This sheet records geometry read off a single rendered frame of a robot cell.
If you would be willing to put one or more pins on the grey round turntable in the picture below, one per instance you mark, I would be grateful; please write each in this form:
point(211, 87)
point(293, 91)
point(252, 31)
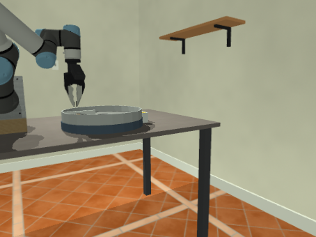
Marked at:
point(100, 120)

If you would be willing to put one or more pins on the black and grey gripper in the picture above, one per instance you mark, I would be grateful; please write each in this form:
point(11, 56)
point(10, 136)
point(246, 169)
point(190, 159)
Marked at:
point(69, 80)

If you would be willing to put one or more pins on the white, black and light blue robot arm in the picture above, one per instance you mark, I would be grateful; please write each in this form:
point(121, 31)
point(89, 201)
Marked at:
point(34, 43)

